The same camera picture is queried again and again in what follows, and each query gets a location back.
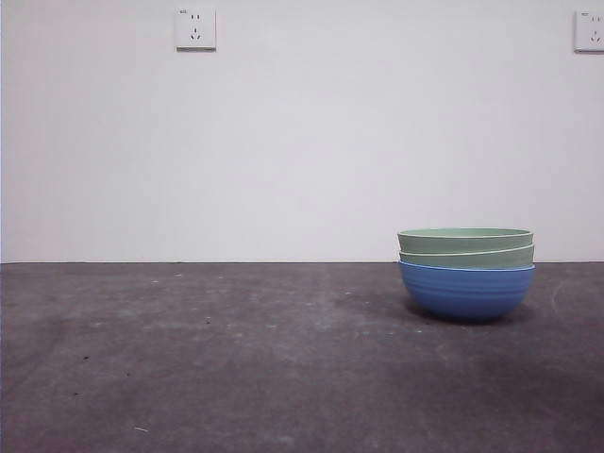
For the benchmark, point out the pale green ribbed bowl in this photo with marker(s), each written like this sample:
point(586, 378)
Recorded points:
point(491, 261)
point(453, 243)

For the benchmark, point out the blue ribbed bowl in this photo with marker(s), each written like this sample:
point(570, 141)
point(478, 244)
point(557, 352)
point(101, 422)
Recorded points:
point(466, 295)

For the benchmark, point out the white wall socket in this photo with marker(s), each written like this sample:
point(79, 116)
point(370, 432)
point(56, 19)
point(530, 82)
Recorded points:
point(591, 30)
point(196, 28)

